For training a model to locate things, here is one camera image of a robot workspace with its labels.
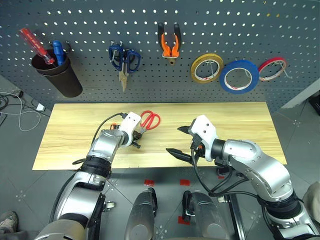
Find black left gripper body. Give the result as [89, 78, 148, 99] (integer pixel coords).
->
[130, 129, 141, 147]

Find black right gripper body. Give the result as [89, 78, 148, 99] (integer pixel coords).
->
[190, 133, 208, 165]

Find grey worn shoe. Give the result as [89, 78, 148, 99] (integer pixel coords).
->
[0, 210, 20, 235]

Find red tape roll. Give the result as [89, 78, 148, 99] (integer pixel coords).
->
[257, 56, 288, 82]

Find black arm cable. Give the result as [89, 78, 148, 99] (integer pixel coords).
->
[191, 147, 270, 199]
[72, 112, 130, 166]

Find blue handled scissors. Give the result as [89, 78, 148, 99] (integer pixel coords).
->
[108, 44, 142, 94]

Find yellow tape roll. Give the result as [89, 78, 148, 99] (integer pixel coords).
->
[190, 52, 225, 87]

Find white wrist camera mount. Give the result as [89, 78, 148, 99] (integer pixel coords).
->
[119, 112, 142, 148]
[189, 114, 217, 162]

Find silver pegboard hook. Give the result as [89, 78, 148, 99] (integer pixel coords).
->
[273, 61, 293, 80]
[110, 41, 124, 63]
[234, 58, 253, 77]
[205, 59, 219, 79]

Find black cup holder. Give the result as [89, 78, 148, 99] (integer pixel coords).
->
[31, 49, 84, 98]

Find white floor cable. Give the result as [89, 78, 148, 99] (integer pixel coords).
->
[0, 91, 42, 132]

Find grey perforated pegboard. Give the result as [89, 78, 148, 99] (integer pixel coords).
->
[0, 0, 320, 114]

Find red handled screwdriver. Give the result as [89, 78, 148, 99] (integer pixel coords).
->
[19, 27, 56, 65]

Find white pliers holder bracket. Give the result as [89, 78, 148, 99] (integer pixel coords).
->
[161, 51, 181, 59]

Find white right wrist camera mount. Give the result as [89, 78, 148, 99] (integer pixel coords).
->
[189, 114, 217, 162]

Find black stand rail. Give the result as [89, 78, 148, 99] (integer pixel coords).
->
[224, 194, 248, 240]

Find red handled scissors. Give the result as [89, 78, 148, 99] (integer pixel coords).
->
[136, 110, 161, 136]

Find small caster wheel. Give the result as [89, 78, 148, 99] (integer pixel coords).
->
[103, 200, 117, 212]

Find silver black rounded robot leg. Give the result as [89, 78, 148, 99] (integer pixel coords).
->
[124, 187, 158, 240]
[182, 190, 231, 240]

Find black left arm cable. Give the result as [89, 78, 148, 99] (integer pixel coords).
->
[72, 112, 130, 166]

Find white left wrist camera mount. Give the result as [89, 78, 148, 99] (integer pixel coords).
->
[119, 112, 142, 148]

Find orange black pliers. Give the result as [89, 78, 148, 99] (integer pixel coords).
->
[157, 22, 183, 66]

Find blue handled screwdriver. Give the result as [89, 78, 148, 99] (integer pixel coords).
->
[52, 40, 67, 67]

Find blue tape roll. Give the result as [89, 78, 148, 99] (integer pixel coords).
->
[219, 59, 260, 95]

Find beige person knee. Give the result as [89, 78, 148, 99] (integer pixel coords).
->
[302, 181, 320, 211]

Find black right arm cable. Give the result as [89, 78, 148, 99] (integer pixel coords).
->
[191, 147, 270, 199]

